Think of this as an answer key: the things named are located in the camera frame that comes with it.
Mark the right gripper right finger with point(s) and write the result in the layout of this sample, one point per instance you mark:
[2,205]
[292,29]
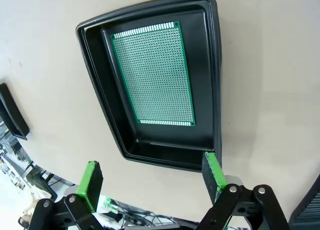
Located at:
[212,177]

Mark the green perforated circuit board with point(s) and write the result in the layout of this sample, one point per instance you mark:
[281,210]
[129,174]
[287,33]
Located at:
[155,72]

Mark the black ESD tray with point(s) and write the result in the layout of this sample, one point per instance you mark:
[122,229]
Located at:
[12,115]
[110,102]

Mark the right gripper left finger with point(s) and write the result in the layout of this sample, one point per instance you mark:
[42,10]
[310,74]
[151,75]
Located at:
[90,185]

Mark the black slotted board rack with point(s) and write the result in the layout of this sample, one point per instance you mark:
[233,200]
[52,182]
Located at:
[310,210]

